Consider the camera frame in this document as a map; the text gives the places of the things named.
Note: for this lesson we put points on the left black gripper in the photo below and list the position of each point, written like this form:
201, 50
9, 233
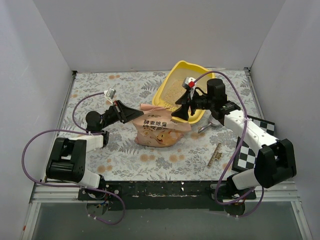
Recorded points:
119, 111

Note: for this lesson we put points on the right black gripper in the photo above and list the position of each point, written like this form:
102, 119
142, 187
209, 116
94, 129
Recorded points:
189, 102

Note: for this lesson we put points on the pink cat litter bag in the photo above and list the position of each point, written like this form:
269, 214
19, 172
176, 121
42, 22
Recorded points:
155, 128

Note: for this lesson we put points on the silver metal scoop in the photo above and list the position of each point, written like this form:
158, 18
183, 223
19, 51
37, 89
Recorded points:
212, 122

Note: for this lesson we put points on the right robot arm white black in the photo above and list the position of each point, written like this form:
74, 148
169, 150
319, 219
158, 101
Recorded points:
275, 159

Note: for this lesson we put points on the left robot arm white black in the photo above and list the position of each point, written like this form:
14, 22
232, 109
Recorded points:
67, 161

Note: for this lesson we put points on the yellow plastic litter box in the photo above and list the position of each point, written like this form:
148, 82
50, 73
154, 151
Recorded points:
171, 89

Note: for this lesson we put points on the gold brown bookmark strip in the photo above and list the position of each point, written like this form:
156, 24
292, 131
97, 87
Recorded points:
216, 155

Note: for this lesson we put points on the black white checkerboard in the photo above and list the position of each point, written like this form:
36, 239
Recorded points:
245, 158

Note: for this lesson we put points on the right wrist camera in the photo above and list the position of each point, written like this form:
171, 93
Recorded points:
188, 83

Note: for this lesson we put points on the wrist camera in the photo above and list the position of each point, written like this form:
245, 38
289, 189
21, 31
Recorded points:
110, 93
188, 83

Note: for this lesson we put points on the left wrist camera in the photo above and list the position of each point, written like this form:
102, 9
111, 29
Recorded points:
110, 93

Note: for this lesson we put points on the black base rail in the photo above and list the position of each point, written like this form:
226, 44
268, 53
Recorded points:
161, 195

